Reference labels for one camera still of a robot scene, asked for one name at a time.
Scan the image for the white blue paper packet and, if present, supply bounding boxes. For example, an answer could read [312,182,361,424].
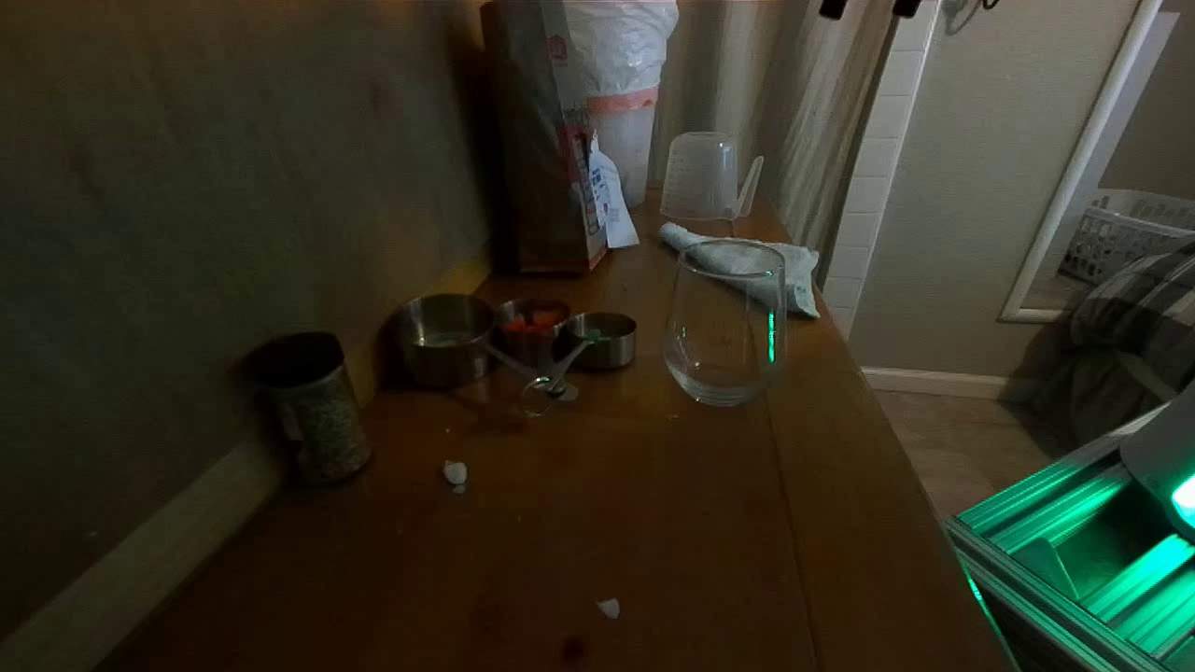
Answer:
[581,131,642,254]

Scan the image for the translucent plastic measuring pitcher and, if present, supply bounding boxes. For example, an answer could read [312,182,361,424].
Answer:
[658,127,770,232]

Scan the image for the patterned tin can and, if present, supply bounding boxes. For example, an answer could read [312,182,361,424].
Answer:
[241,330,376,489]

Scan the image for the steel measuring cup red contents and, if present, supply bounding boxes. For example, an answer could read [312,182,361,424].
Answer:
[493,295,580,375]

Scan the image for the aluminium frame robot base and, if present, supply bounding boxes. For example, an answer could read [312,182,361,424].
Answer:
[940,418,1195,672]

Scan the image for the light blue cloth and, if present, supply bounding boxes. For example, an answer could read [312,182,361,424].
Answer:
[652,217,825,324]

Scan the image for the wooden dresser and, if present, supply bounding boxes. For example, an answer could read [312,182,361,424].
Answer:
[92,182,1016,672]

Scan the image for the grey plaid blanket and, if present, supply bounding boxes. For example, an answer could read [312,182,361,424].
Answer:
[998,238,1195,439]

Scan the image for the clear stemless glass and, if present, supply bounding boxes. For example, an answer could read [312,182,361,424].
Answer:
[658,234,790,411]

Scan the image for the small steel measuring cup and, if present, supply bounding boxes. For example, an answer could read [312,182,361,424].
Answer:
[525,311,642,407]

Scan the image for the brown paper bag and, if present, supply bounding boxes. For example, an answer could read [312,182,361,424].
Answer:
[475,0,616,280]

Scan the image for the white laundry basket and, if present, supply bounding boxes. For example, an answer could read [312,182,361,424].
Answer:
[1054,182,1195,293]

